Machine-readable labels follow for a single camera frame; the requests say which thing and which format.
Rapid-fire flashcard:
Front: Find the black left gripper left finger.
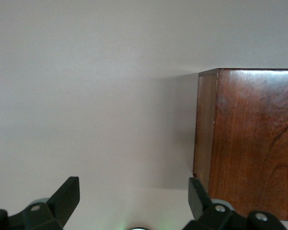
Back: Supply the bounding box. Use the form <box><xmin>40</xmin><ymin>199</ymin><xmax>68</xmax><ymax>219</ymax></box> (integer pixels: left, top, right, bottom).
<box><xmin>0</xmin><ymin>176</ymin><xmax>80</xmax><ymax>230</ymax></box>

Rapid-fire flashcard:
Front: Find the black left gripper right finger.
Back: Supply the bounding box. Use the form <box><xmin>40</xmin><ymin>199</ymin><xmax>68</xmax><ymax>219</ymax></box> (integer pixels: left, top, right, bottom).
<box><xmin>182</xmin><ymin>177</ymin><xmax>288</xmax><ymax>230</ymax></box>

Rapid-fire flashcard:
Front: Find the dark wooden drawer cabinet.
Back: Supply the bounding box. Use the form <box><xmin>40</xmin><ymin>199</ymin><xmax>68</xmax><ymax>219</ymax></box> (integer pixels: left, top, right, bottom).
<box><xmin>192</xmin><ymin>68</ymin><xmax>288</xmax><ymax>222</ymax></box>

